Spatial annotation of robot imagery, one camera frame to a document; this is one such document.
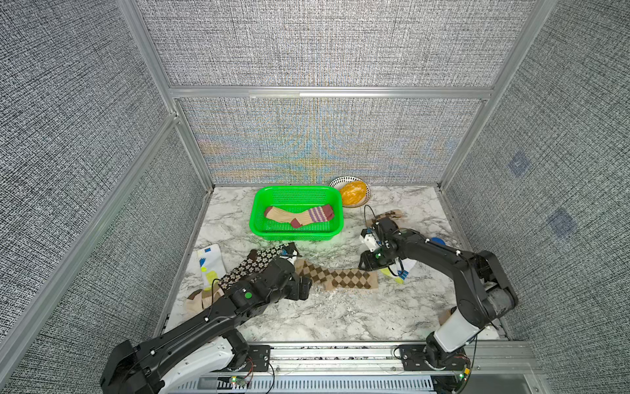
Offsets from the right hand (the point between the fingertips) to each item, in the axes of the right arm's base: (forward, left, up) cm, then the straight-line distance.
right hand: (364, 258), depth 90 cm
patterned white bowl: (+43, +5, -4) cm, 43 cm away
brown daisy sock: (+1, +41, -4) cm, 41 cm away
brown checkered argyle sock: (-6, +9, -3) cm, 12 cm away
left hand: (-11, +21, +8) cm, 25 cm away
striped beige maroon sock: (+22, +17, -3) cm, 28 cm away
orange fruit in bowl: (+32, +1, +1) cm, 32 cm away
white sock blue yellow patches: (-1, +57, -3) cm, 58 cm away
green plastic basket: (+27, +27, +2) cm, 38 cm away
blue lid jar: (+7, -29, 0) cm, 30 cm away
